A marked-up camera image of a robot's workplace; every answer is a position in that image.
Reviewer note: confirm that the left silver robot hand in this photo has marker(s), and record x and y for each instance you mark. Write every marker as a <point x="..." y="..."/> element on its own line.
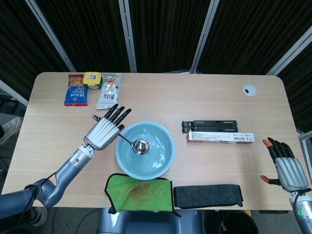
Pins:
<point x="102" y="134"/>

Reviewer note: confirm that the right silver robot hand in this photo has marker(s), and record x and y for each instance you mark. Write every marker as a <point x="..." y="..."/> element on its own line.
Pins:
<point x="291" y="174"/>

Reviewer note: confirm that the metal ladle spoon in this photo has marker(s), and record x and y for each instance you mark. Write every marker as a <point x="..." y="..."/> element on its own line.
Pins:
<point x="141" y="146"/>

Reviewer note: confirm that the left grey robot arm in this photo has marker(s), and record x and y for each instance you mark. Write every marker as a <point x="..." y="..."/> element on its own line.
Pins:
<point x="65" y="174"/>

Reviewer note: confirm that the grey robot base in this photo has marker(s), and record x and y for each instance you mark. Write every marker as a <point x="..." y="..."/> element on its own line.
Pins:
<point x="146" y="223"/>

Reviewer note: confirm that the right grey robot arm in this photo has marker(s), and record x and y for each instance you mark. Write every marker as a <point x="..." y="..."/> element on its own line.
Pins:
<point x="303" y="215"/>

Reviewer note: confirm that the light blue bowl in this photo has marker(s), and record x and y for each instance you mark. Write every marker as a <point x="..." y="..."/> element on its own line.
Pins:
<point x="158" y="165"/>

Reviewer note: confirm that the white snack bag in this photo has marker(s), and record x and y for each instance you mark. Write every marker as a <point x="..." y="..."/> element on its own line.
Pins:
<point x="109" y="93"/>

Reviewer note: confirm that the blue snack bag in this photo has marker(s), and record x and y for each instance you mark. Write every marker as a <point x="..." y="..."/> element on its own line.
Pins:
<point x="76" y="95"/>

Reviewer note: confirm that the yellow lidded container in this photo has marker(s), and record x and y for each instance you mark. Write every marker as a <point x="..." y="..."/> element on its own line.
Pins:
<point x="92" y="79"/>

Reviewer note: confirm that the black trash bin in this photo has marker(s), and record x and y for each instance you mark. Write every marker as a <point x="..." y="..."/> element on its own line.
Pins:
<point x="240" y="224"/>

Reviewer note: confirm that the green stained cloth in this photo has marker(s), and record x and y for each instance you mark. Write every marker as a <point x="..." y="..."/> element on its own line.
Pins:
<point x="146" y="195"/>

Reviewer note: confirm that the long white cardboard box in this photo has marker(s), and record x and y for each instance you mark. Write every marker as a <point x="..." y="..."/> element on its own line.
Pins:
<point x="219" y="138"/>

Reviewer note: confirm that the dark grey folded cloth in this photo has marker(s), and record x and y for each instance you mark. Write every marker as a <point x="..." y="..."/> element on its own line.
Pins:
<point x="207" y="196"/>

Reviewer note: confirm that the grey sneaker shoe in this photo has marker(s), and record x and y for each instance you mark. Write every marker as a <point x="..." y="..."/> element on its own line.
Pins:
<point x="11" y="129"/>

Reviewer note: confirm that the black folding stand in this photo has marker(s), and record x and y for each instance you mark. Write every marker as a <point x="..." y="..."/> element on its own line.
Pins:
<point x="209" y="126"/>

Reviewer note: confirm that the grey partition frame post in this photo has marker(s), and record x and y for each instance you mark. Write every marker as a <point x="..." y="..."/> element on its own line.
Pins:
<point x="290" y="53"/>
<point x="50" y="34"/>
<point x="12" y="91"/>
<point x="203" y="39"/>
<point x="128" y="36"/>

